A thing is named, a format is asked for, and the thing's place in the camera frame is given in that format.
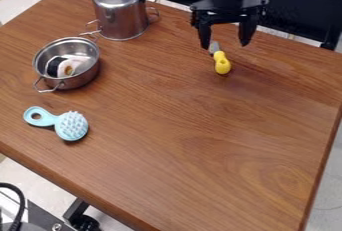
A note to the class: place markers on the toy sushi roll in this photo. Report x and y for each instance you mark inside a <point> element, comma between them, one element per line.
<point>67,66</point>

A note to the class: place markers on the small silver pot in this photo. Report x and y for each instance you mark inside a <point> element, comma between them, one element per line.
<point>67,64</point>

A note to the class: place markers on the light blue brush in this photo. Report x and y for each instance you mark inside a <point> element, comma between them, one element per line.
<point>58,123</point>

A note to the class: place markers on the tall silver pot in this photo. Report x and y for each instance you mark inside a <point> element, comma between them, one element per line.
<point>121,10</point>

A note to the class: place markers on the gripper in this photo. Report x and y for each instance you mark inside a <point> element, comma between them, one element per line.
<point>229,5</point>

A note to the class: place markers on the yellow toy knife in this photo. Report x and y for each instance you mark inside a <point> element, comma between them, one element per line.
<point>221,61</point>

